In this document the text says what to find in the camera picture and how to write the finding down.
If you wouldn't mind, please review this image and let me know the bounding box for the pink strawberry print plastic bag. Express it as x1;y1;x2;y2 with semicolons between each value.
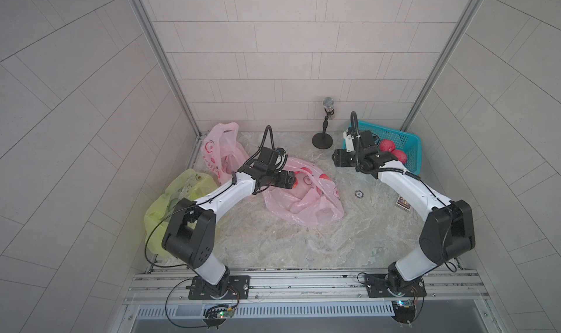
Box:
200;122;249;185

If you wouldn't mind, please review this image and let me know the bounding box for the plain pink plastic bag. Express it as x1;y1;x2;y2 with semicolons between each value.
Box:
262;158;344;227

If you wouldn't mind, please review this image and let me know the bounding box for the yellow-green plastic bag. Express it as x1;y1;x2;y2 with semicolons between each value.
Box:
144;169;219;258

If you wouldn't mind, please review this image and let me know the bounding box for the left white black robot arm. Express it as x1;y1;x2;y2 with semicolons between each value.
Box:
159;125;296;298

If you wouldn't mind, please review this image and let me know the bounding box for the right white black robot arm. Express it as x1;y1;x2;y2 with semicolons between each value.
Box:
332;111;476;296

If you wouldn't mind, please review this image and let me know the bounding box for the microphone on black stand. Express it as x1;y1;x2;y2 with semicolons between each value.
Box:
312;97;335;150

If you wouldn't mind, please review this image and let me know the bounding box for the teal plastic basket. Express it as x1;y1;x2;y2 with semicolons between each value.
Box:
358;120;422;175

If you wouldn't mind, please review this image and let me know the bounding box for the small printed card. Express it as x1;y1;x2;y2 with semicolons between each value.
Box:
396;196;411;211

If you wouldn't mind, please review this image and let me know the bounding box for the left circuit board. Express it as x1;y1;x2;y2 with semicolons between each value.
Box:
202;304;238;329

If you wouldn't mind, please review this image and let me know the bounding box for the circuit board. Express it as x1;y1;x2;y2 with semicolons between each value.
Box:
392;300;417;326
202;304;238;329

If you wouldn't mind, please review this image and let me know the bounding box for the right circuit board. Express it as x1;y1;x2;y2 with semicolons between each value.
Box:
392;300;417;326

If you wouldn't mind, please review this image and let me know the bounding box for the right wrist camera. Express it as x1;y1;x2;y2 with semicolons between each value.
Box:
343;131;354;153

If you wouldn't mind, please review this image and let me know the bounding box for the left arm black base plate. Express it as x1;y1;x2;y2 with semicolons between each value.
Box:
188;274;251;300

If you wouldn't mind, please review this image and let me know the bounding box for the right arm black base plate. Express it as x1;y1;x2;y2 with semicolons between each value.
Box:
362;274;427;298

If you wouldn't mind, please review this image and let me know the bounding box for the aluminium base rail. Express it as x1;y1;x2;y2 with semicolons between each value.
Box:
124;269;489;305

